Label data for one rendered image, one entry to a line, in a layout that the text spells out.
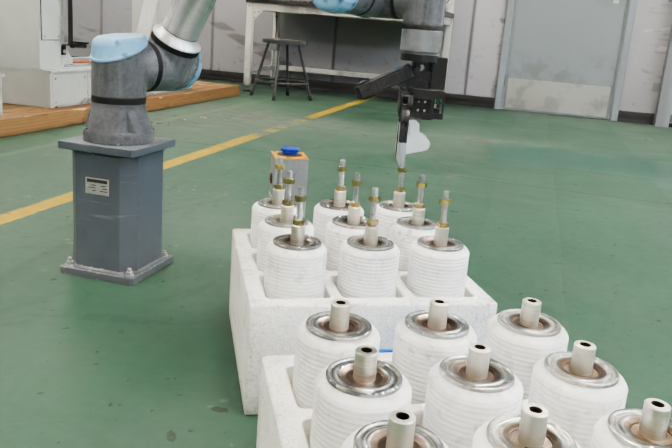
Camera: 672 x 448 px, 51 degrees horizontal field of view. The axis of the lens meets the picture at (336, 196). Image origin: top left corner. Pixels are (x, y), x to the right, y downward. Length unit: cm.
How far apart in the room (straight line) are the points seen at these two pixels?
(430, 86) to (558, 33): 492
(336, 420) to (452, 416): 12
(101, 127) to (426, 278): 80
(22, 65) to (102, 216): 231
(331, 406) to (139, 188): 99
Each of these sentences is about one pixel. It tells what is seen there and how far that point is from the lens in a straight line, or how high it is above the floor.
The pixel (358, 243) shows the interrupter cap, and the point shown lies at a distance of 111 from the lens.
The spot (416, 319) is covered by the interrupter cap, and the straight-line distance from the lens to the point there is 85.
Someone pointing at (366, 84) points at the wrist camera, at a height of 48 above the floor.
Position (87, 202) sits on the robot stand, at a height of 17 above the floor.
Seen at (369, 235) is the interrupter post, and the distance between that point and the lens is 111.
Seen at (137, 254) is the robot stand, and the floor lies 6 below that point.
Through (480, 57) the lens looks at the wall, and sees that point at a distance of 624.
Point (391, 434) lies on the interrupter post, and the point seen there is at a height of 27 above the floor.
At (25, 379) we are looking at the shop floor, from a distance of 126.
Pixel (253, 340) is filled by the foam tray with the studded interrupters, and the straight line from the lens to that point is 106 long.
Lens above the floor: 58
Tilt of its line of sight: 14 degrees down
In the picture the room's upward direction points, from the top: 4 degrees clockwise
